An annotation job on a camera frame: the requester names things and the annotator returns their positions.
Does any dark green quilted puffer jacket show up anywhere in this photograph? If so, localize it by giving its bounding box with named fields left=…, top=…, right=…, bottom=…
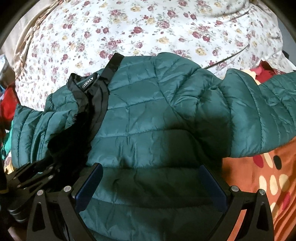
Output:
left=11, top=53, right=295, bottom=240

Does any bright green garment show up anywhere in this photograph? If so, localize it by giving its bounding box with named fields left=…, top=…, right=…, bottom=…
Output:
left=1, top=130, right=13, bottom=161

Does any orange patterned blanket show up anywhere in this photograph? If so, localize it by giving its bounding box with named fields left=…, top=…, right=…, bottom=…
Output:
left=222, top=138, right=295, bottom=240

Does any red garment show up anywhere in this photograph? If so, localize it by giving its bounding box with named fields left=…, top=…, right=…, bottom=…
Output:
left=1, top=83, right=20, bottom=130

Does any beige padded headboard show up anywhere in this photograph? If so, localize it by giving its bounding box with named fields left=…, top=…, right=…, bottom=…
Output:
left=1, top=1, right=60, bottom=67

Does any white floral quilt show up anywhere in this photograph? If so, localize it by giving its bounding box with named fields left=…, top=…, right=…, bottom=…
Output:
left=15, top=1, right=295, bottom=110

